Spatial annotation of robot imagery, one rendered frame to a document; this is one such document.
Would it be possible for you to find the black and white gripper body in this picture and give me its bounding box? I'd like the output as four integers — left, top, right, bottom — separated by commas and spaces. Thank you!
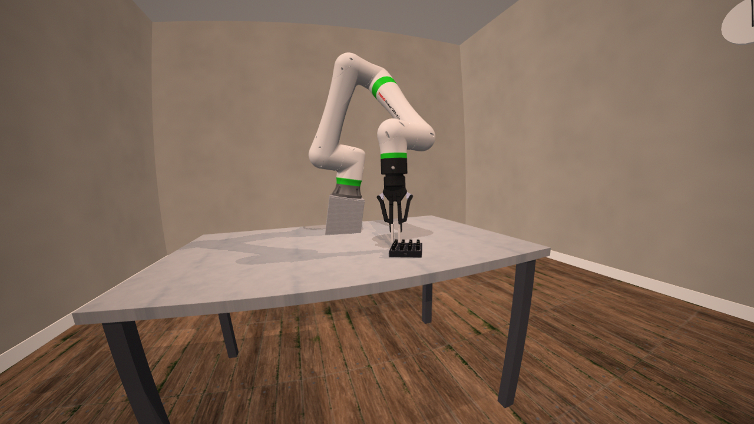
383, 176, 407, 202

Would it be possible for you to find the black square panel with knobs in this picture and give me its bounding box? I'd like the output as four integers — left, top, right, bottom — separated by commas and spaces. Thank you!
389, 239, 422, 257

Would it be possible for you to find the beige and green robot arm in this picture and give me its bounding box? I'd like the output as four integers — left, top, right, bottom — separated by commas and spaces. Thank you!
309, 52, 435, 199

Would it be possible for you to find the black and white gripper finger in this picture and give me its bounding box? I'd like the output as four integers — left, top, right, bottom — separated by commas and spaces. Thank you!
396, 192, 413, 242
377, 192, 394, 242

